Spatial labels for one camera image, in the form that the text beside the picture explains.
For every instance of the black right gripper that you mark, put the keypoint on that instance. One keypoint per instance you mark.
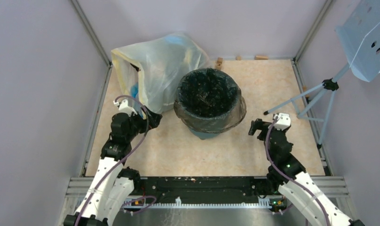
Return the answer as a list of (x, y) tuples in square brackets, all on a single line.
[(259, 124)]

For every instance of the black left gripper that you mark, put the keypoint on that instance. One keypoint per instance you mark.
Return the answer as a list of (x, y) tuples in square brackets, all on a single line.
[(154, 118)]

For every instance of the teal plastic trash bin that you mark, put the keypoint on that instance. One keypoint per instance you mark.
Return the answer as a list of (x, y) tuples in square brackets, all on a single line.
[(204, 136)]

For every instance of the black plastic trash bag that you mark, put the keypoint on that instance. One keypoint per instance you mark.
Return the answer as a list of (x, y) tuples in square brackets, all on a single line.
[(209, 101)]

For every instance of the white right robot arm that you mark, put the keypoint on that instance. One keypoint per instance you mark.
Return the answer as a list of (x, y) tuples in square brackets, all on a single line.
[(288, 177)]

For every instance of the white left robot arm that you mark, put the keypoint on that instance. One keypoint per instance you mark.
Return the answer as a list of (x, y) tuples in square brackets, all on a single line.
[(113, 183)]

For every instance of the white translucent trash bag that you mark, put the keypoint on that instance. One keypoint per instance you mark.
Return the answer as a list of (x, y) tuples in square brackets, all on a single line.
[(151, 71)]

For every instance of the light blue tripod stand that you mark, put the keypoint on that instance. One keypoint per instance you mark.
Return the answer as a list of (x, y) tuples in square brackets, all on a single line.
[(327, 85)]

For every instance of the perforated light blue metal panel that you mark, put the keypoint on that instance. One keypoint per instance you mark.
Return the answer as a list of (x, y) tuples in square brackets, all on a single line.
[(360, 40)]

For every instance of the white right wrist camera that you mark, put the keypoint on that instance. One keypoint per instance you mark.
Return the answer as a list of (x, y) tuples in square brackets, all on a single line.
[(282, 121)]

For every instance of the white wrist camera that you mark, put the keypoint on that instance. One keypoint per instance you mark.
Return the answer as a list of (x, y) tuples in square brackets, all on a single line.
[(282, 121), (124, 107)]

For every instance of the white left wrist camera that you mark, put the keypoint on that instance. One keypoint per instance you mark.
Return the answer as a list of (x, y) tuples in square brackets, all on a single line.
[(124, 107)]

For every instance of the white slotted cable duct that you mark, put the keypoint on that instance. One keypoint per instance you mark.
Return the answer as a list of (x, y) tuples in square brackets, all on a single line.
[(265, 203)]

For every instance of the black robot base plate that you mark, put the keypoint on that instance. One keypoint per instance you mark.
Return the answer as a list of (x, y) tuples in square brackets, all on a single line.
[(209, 190)]

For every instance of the aluminium frame rails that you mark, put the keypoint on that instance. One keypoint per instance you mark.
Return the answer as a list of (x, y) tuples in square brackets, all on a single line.
[(332, 186)]

